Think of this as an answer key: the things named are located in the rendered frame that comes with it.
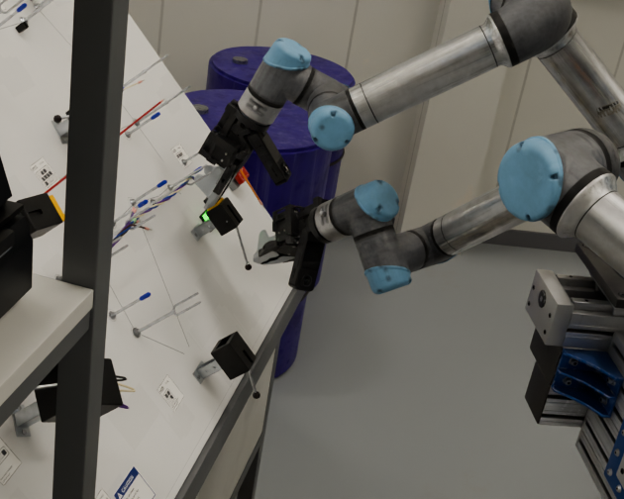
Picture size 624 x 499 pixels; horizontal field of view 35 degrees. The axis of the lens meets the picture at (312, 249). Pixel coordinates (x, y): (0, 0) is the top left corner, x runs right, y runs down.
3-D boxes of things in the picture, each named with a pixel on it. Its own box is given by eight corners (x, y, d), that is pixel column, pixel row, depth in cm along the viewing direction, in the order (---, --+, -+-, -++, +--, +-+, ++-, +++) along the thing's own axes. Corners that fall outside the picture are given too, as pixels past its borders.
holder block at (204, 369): (226, 419, 174) (269, 398, 169) (185, 365, 171) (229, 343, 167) (234, 404, 178) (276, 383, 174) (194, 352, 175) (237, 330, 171)
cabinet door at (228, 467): (264, 433, 246) (286, 298, 228) (191, 587, 197) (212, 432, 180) (255, 430, 246) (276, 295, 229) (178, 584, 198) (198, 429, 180)
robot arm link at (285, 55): (317, 66, 173) (274, 44, 170) (286, 116, 178) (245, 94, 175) (317, 50, 179) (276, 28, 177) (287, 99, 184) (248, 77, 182)
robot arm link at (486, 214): (630, 107, 153) (422, 219, 189) (591, 116, 145) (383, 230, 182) (661, 175, 151) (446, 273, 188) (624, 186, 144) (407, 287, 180)
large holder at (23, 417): (-65, 396, 123) (12, 350, 117) (39, 398, 138) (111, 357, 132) (-55, 447, 121) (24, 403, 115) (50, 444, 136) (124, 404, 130)
